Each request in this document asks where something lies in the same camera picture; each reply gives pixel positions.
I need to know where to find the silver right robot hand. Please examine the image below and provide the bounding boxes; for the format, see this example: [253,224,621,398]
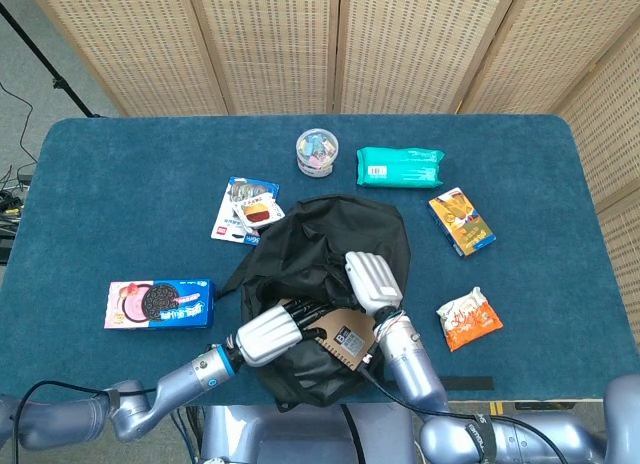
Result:
[343,250,406,317]

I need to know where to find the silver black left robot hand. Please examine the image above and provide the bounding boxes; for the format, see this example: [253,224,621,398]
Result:
[234,295,342,369]

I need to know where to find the kraft cover spiral notebook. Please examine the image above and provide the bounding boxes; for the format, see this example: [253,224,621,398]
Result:
[277,297,382,373]

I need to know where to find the black fabric backpack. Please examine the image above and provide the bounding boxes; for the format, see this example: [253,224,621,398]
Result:
[219,194,413,413]

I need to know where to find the orange white snack bag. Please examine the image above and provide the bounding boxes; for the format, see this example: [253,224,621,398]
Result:
[436,286,504,353]

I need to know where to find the blue-grey robot torso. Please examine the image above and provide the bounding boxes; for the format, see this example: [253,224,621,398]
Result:
[199,402,417,464]

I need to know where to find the yellow blue biscuit box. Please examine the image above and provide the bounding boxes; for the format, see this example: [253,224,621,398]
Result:
[428,186,498,258]

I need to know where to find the blue Oreo cookie box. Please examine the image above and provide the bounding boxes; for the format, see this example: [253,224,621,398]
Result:
[103,278,217,331]

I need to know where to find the white blue blister card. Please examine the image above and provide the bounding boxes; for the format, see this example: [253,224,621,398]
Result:
[210,176,281,246]

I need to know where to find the teal wet wipes pack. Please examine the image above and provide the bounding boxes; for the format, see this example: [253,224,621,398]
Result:
[355,146,446,189]

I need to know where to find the small red white snack packet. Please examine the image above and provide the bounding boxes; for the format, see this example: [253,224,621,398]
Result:
[232,193,287,229]

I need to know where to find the black velcro strip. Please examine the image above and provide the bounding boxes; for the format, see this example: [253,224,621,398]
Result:
[439,377,495,391]

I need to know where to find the clear plastic candy jar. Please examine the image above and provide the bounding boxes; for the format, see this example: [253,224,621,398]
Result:
[294,127,339,178]

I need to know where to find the blue plush table cloth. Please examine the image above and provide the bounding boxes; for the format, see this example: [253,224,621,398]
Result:
[0,114,640,410]

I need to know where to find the black stand pole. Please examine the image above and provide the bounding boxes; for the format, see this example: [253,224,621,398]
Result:
[0,1,104,119]

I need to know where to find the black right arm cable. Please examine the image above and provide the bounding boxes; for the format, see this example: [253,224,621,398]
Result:
[363,356,574,464]

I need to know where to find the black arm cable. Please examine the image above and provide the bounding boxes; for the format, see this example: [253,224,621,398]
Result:
[11,379,112,464]
[363,356,574,464]

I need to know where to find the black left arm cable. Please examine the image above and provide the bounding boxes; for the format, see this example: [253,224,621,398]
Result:
[11,379,112,464]

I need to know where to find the floor cable bundle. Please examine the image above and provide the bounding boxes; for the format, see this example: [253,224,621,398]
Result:
[0,81,39,265]

